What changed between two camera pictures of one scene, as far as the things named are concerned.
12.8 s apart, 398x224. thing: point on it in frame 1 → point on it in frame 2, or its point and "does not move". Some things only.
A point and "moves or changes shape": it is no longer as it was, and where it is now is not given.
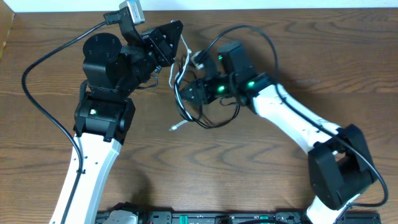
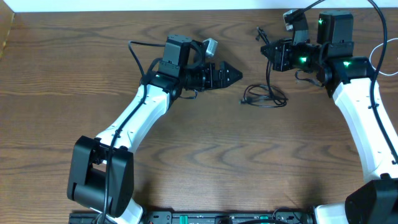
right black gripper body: [211, 89] → [289, 56]
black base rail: [151, 217] does not move
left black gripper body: [158, 45] → [216, 75]
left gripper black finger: [163, 39] → [228, 75]
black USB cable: [184, 114] moves or changes shape
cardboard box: [7, 17] does not move
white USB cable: [176, 81] → [370, 53]
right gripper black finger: [194, 91] → [268, 51]
